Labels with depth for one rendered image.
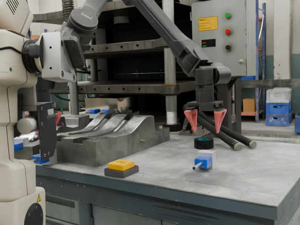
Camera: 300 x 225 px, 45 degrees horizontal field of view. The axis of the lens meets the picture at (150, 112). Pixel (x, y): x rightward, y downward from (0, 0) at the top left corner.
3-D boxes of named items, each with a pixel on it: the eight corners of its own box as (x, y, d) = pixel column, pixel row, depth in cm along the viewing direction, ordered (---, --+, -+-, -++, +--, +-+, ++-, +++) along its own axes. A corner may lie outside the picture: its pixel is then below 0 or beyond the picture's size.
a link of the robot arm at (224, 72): (179, 65, 120) (192, 47, 115) (203, 64, 127) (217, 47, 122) (197, 93, 115) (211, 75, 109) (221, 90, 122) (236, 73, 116)
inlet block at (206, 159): (202, 177, 108) (201, 160, 107) (186, 176, 110) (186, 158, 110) (216, 166, 119) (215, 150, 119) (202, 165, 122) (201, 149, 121)
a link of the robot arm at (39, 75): (28, 73, 127) (38, 73, 123) (44, 72, 132) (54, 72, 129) (30, 93, 128) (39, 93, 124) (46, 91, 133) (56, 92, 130)
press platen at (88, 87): (180, 118, 186) (179, 84, 184) (21, 110, 258) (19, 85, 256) (237, 102, 255) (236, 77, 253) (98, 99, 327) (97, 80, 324)
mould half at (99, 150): (96, 167, 125) (94, 128, 123) (46, 159, 139) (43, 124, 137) (169, 140, 166) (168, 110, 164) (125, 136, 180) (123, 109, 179)
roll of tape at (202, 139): (193, 149, 145) (193, 141, 144) (193, 145, 153) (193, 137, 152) (214, 149, 144) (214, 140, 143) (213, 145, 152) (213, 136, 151)
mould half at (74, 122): (33, 160, 138) (31, 132, 136) (-23, 158, 145) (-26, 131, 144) (90, 135, 185) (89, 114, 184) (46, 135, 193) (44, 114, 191)
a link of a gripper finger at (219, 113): (206, 130, 120) (206, 102, 119) (227, 131, 116) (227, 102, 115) (199, 134, 114) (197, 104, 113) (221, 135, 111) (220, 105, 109)
